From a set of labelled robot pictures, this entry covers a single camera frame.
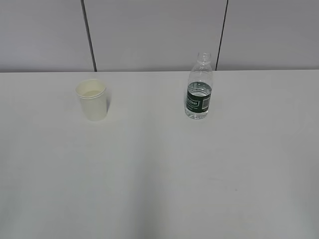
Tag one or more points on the clear water bottle green label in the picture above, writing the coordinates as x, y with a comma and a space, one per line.
199, 88

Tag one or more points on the white paper cup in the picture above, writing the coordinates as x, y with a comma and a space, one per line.
93, 99

